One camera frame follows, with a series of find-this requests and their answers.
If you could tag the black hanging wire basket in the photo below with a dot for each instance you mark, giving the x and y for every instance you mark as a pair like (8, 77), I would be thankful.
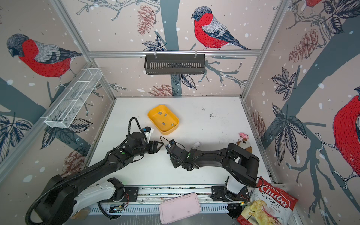
(175, 64)

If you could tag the white mini stapler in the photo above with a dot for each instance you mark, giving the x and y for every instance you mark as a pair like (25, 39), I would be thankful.
(196, 145)

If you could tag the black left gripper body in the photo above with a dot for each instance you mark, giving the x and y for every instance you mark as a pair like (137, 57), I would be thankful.
(152, 149)

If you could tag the red cassava chips bag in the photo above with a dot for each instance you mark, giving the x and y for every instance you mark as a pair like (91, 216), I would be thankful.
(269, 205)

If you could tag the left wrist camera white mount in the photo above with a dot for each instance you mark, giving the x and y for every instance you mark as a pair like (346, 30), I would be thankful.
(148, 131)

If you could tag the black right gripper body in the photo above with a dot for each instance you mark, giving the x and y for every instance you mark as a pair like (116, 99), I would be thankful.
(175, 162)

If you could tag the yellow plastic tray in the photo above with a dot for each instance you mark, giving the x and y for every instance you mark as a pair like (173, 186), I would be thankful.
(157, 119)

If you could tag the white mesh wall shelf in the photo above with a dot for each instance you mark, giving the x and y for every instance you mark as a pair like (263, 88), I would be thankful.
(66, 111)

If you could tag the pink plastic lid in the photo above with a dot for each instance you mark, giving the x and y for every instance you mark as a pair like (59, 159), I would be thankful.
(179, 208)

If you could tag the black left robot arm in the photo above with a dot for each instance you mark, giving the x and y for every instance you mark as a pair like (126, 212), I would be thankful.
(56, 203)

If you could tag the brown plush toy keychain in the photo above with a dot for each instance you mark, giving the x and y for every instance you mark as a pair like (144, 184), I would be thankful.
(244, 143)

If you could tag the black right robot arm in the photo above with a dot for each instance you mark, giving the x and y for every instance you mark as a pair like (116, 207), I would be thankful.
(238, 162)

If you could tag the glass spice jar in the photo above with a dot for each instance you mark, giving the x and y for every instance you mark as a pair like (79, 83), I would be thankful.
(82, 214)

